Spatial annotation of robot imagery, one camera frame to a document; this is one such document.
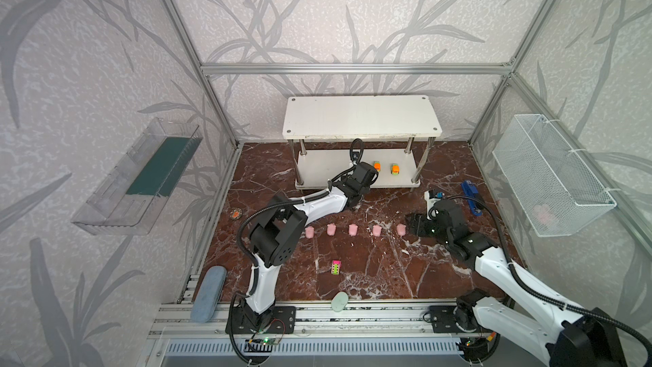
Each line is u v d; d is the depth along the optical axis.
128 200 0.64
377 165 1.02
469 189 1.00
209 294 0.76
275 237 0.51
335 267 0.81
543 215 0.74
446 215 0.62
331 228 0.91
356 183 0.73
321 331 0.73
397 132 0.77
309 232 0.90
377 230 0.91
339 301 0.75
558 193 0.62
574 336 0.39
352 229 0.91
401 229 0.90
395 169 0.99
